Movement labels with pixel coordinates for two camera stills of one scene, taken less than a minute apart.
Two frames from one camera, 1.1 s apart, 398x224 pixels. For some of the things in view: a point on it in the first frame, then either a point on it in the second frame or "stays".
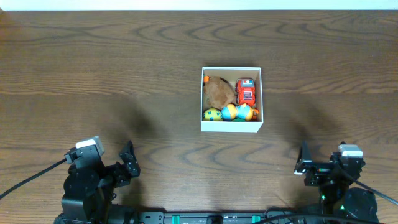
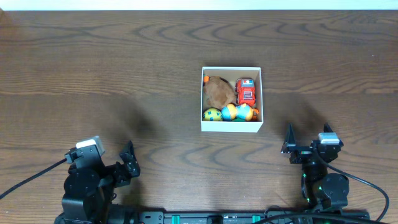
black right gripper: [315, 169] → [305, 149]
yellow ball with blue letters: [212, 114] stays
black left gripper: [121, 171] stays
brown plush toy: [218, 92] stays
